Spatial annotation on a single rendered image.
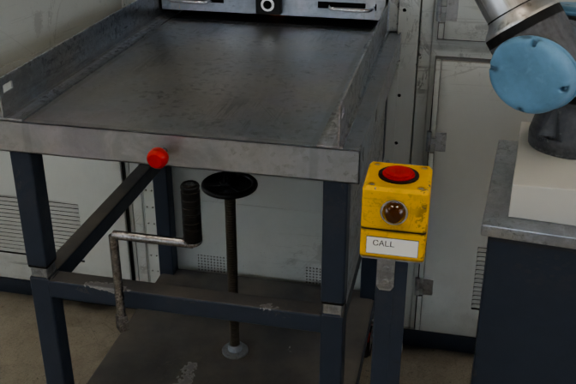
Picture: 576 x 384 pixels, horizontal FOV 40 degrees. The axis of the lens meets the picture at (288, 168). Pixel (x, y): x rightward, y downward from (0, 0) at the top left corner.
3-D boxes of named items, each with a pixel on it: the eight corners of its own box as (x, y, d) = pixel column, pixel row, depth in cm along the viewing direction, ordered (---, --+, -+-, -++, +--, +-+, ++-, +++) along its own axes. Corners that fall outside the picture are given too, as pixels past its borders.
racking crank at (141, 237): (112, 333, 138) (95, 178, 126) (120, 322, 141) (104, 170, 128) (204, 345, 135) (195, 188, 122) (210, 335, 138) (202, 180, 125)
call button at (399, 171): (413, 191, 95) (414, 179, 95) (380, 188, 96) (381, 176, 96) (416, 177, 99) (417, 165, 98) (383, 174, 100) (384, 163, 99)
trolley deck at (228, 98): (359, 184, 120) (361, 148, 118) (-10, 149, 132) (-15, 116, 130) (399, 57, 180) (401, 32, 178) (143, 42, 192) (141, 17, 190)
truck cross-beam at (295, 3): (385, 21, 181) (386, -6, 178) (161, 9, 191) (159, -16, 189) (387, 15, 185) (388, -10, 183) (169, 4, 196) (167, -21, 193)
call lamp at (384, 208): (406, 231, 94) (408, 206, 93) (378, 228, 95) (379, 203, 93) (407, 225, 95) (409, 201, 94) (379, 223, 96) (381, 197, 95)
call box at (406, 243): (423, 266, 97) (429, 191, 93) (358, 259, 99) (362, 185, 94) (427, 234, 104) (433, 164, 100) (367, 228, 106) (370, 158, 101)
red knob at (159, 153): (165, 171, 121) (164, 153, 120) (145, 170, 122) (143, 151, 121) (175, 160, 125) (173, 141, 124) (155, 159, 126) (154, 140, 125)
